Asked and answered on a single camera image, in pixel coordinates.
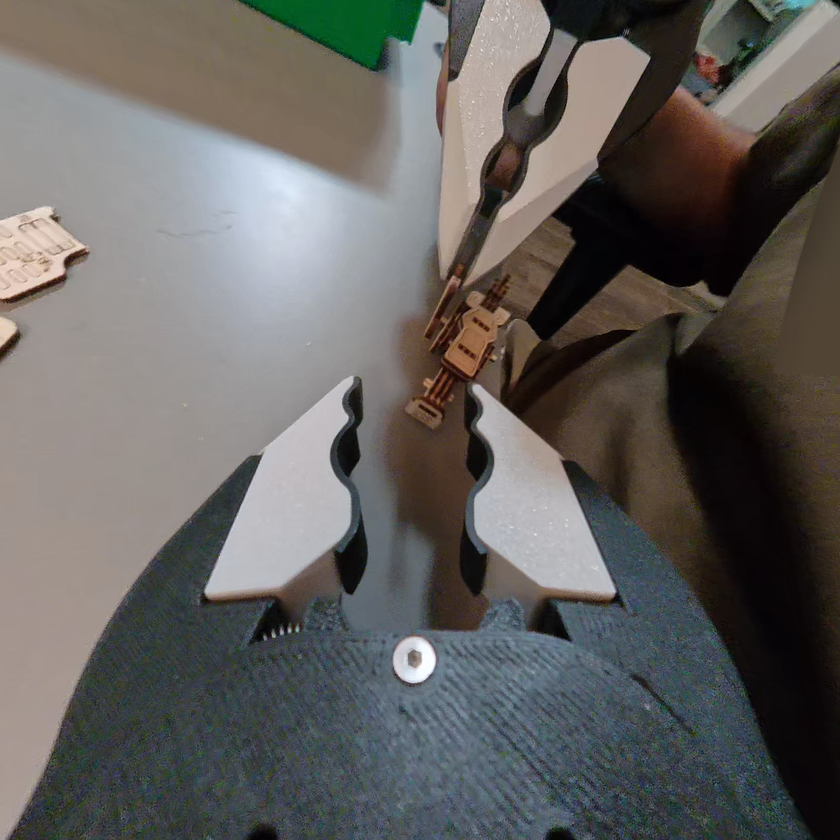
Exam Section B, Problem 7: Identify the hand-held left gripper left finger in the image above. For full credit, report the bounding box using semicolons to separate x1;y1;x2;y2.
205;376;366;602

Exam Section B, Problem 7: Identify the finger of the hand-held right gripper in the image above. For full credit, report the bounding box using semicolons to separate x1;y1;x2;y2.
465;36;652;291
436;0;557;281

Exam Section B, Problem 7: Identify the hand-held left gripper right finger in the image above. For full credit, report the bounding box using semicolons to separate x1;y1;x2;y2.
461;384;619;603

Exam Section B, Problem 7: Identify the partly built wooden model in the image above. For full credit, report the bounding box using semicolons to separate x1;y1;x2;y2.
406;274;514;431

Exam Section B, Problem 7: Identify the small angled wooden link piece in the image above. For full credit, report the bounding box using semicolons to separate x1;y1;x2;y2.
423;262;464;355

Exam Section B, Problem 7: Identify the grey desk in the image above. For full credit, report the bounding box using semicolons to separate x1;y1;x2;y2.
0;0;546;828

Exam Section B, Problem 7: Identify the person's right hand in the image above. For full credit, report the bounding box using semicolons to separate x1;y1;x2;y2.
435;46;452;131

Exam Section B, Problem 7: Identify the green plastic bin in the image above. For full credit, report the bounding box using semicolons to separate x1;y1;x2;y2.
239;0;427;70

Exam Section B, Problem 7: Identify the small slotted wooden piece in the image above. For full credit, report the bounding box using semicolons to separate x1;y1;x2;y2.
0;206;89;303

